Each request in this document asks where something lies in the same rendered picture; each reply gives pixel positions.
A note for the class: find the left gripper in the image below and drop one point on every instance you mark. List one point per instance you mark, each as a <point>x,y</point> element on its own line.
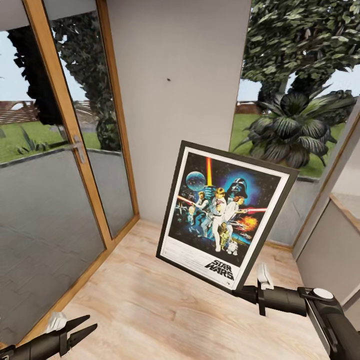
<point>48,344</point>

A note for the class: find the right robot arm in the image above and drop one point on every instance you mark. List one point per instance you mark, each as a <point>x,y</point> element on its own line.
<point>337,334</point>

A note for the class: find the poster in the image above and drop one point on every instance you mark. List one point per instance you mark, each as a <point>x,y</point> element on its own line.
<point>220,212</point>

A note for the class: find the door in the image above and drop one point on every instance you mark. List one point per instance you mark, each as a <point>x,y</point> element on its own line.
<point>67,189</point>

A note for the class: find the fixed window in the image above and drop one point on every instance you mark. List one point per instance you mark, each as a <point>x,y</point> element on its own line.
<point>298,99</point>

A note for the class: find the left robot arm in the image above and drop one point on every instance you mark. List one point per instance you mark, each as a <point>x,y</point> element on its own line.
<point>52,341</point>

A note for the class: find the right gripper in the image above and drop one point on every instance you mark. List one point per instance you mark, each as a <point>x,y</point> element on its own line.
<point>276,298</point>

